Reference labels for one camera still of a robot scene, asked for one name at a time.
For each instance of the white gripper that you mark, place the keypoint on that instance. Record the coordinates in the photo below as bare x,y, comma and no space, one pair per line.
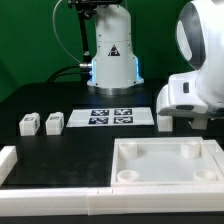
180,98

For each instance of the white square tabletop part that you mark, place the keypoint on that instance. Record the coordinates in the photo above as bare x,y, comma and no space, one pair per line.
163,161

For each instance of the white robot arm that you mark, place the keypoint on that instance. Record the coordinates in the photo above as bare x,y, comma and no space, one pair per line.
199,36

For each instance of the white sheet with markers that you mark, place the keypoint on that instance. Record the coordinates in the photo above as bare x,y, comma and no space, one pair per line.
111,117

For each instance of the white right fence wall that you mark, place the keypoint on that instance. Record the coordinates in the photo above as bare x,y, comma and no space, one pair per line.
216,152

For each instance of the white fence wall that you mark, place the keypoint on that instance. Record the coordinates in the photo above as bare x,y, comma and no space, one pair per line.
117,200
8,159
216,152

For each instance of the white front fence wall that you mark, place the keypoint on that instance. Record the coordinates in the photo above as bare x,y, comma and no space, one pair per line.
117,200

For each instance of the black camera stand pole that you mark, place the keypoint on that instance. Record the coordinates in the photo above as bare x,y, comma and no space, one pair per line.
85,11

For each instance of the white left fence wall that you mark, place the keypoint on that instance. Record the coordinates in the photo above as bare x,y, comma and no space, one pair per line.
8,159

